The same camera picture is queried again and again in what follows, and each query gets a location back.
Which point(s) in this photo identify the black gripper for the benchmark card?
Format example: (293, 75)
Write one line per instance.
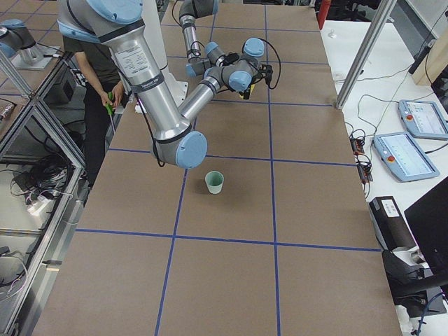
(258, 75)

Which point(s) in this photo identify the green plastic cup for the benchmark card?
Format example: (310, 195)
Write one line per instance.
(214, 182)

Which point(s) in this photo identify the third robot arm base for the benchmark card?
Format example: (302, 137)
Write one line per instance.
(18, 44)

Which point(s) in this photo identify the person's hand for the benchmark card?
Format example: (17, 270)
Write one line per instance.
(105, 99)

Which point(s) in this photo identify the person in dark clothes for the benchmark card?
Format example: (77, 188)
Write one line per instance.
(96, 64)

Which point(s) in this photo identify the far teach pendant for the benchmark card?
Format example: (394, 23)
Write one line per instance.
(423, 119)

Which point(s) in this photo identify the teach pendant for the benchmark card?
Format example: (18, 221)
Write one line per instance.
(404, 158)
(423, 119)

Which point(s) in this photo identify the near teach pendant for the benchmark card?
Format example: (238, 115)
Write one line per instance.
(404, 158)

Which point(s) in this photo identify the black label printer box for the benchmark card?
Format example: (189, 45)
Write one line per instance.
(389, 224)

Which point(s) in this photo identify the black monitor right edge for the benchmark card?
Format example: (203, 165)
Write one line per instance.
(427, 220)

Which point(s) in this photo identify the blue tape line lengthwise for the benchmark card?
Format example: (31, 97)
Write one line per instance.
(274, 218)

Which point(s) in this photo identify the white power strip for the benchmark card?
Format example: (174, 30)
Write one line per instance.
(38, 205)

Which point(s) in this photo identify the aluminium post on desk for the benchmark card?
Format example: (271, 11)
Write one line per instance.
(371, 36)

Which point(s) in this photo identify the green handled tool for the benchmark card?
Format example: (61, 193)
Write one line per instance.
(110, 109)

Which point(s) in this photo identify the aluminium frame cage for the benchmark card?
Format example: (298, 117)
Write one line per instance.
(38, 157)

